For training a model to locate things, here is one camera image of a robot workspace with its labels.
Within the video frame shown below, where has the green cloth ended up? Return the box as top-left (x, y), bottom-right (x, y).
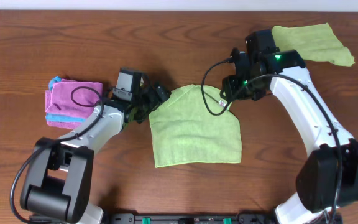
top-left (149, 85), bottom-right (242, 168)
top-left (272, 23), bottom-right (355, 67)

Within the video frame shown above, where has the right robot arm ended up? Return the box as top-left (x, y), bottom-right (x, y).
top-left (220, 30), bottom-right (358, 223)

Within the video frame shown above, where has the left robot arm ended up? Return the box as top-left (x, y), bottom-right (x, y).
top-left (11, 83), bottom-right (170, 223)

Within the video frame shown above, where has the folded purple cloth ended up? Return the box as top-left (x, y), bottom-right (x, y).
top-left (45, 77), bottom-right (103, 129)

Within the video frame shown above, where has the left black cable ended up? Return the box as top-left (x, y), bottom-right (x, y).
top-left (9, 73), bottom-right (155, 224)

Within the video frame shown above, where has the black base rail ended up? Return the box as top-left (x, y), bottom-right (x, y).
top-left (105, 212), bottom-right (329, 224)

